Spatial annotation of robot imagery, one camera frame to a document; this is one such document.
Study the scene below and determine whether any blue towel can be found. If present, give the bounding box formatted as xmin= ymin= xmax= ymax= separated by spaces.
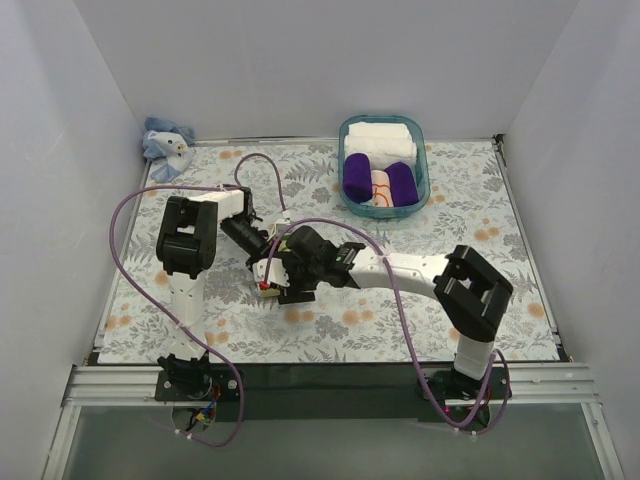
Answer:
xmin=142 ymin=117 xmax=196 ymax=183

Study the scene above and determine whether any green patterned towel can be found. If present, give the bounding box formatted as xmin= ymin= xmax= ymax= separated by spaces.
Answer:
xmin=252 ymin=234 xmax=291 ymax=298

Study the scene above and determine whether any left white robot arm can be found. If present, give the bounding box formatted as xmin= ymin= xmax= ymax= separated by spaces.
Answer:
xmin=156 ymin=187 xmax=269 ymax=400

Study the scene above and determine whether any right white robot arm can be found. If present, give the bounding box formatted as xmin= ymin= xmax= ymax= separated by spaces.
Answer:
xmin=258 ymin=225 xmax=513 ymax=398

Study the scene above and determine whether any left purple rolled towel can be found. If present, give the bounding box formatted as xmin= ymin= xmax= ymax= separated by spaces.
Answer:
xmin=342 ymin=153 xmax=373 ymax=204

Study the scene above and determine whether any purple rolled towel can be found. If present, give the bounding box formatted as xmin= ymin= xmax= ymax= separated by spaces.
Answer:
xmin=385 ymin=162 xmax=419 ymax=207
xmin=342 ymin=153 xmax=373 ymax=204

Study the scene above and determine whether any peach orange rolled towel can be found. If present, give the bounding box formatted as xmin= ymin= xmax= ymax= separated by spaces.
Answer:
xmin=371 ymin=170 xmax=394 ymax=208

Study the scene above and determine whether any right purple rolled towel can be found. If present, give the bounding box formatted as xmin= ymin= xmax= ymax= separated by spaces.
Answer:
xmin=385 ymin=162 xmax=419 ymax=207

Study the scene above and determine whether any white rolled towel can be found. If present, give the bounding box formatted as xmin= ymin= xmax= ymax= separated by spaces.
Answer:
xmin=343 ymin=121 xmax=418 ymax=170

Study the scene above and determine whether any teal plastic basket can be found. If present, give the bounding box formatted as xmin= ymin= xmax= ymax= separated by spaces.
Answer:
xmin=338 ymin=115 xmax=430 ymax=219

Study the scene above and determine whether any floral table mat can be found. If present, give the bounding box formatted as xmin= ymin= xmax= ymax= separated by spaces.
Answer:
xmin=98 ymin=142 xmax=559 ymax=364

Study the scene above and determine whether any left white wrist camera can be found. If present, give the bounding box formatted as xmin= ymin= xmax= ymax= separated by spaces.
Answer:
xmin=270 ymin=210 xmax=293 ymax=236

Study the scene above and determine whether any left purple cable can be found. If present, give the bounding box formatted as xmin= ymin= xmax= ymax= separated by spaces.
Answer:
xmin=108 ymin=153 xmax=294 ymax=448

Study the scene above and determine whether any purple cable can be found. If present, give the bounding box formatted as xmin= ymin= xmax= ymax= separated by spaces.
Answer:
xmin=108 ymin=153 xmax=294 ymax=448
xmin=259 ymin=217 xmax=514 ymax=434

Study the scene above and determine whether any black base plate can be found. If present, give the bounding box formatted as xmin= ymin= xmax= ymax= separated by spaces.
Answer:
xmin=154 ymin=363 xmax=480 ymax=423

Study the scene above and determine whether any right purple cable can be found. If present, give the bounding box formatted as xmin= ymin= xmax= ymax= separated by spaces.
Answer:
xmin=259 ymin=217 xmax=514 ymax=434

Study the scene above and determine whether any aluminium frame rail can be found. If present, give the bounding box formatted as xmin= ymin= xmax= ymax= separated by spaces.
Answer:
xmin=63 ymin=363 xmax=600 ymax=406

